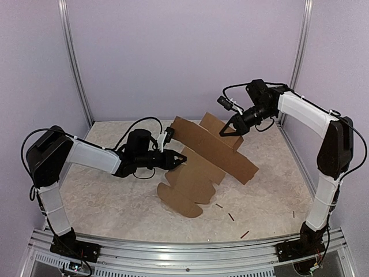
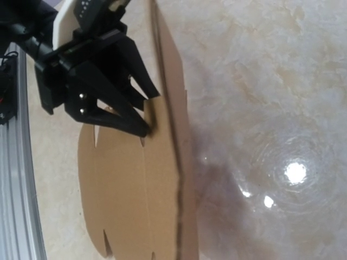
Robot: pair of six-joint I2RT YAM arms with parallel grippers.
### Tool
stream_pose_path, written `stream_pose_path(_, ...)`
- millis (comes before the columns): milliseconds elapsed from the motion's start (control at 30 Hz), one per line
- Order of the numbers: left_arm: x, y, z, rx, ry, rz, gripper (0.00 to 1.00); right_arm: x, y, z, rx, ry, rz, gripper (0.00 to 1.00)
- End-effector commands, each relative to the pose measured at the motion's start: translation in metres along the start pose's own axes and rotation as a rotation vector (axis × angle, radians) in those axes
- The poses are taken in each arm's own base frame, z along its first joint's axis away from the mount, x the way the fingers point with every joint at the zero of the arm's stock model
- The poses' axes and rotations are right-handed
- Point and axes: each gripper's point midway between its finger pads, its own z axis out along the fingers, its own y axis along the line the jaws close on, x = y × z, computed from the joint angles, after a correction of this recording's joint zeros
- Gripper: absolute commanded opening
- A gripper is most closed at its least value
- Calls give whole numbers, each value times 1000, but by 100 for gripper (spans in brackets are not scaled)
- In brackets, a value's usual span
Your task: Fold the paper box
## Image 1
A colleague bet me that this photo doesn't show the aluminium frame post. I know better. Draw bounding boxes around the aluminium frame post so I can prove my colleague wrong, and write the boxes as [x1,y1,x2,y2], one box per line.
[58,0,95,128]
[289,0,314,89]

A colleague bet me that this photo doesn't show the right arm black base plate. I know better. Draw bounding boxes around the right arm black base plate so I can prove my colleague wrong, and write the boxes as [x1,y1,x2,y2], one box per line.
[275,239,326,262]

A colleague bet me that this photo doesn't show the right robot arm white sleeve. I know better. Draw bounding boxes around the right robot arm white sleeve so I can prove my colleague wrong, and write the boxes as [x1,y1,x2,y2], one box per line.
[247,79,354,246]

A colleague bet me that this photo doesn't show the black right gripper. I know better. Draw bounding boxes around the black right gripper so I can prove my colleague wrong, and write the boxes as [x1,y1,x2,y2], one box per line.
[220,102,276,136]

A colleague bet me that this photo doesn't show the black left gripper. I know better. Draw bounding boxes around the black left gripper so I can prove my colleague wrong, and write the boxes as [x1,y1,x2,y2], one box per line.
[136,148,187,170]

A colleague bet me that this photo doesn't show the left aluminium frame post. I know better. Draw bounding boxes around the left aluminium frame post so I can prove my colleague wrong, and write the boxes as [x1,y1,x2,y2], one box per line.
[58,0,95,128]

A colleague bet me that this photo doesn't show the robot arm white sleeve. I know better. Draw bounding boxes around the robot arm white sleeve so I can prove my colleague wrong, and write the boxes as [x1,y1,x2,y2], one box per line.
[25,125,156,239]
[247,79,354,246]

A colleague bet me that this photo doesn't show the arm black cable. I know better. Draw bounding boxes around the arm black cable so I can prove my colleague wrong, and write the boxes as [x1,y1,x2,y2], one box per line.
[20,116,164,203]
[221,81,364,185]

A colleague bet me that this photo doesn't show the right aluminium frame post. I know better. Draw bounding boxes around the right aluminium frame post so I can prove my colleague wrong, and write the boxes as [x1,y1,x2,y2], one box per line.
[289,0,314,89]

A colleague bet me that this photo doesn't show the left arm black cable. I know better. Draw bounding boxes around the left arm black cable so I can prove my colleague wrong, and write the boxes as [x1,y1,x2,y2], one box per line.
[20,116,164,203]

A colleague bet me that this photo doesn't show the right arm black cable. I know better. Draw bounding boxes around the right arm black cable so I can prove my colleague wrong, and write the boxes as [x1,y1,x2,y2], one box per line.
[221,81,364,185]

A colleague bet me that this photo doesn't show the left robot arm white sleeve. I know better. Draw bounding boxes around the left robot arm white sleeve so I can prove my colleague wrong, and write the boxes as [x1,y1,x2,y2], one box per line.
[25,125,156,239]

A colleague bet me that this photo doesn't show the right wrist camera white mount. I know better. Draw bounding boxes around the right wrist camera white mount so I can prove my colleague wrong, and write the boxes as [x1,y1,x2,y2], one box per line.
[217,96,243,115]

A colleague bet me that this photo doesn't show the brown cardboard box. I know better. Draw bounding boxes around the brown cardboard box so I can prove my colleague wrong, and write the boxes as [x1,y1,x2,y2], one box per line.
[157,113,259,218]

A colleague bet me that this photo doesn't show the front aluminium frame rail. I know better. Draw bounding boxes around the front aluminium frame rail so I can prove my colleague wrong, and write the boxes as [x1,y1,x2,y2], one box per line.
[17,227,358,277]

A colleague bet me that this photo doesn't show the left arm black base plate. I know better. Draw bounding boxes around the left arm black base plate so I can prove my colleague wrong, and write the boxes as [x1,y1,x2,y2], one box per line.
[50,235,101,263]

